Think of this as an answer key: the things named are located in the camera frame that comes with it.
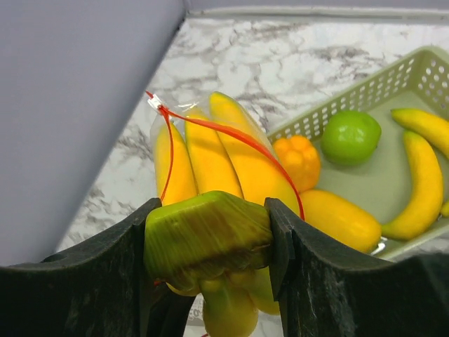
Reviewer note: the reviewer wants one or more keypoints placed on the orange bell pepper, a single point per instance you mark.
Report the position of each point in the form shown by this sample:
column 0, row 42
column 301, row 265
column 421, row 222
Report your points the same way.
column 300, row 159

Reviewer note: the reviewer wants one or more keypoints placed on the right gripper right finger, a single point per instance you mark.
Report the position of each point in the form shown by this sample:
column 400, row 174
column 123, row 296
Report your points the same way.
column 325, row 288

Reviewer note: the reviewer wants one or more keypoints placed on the clear zip bag red zipper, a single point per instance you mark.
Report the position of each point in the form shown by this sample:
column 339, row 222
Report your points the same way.
column 218, row 147

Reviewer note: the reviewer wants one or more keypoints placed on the yellow banana bunch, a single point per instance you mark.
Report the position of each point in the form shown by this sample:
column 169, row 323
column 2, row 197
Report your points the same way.
column 216, row 245

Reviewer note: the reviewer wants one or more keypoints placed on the small yellow bananas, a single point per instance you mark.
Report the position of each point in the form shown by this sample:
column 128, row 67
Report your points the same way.
column 424, row 134

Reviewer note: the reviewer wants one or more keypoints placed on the green lime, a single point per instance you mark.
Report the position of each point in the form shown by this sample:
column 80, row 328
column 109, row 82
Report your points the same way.
column 350, row 138

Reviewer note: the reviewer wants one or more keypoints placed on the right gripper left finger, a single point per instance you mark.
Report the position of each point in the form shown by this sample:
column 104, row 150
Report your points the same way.
column 98, row 287

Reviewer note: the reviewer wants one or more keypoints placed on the yellow mango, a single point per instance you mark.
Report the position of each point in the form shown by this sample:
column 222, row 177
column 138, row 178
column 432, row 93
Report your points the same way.
column 341, row 220

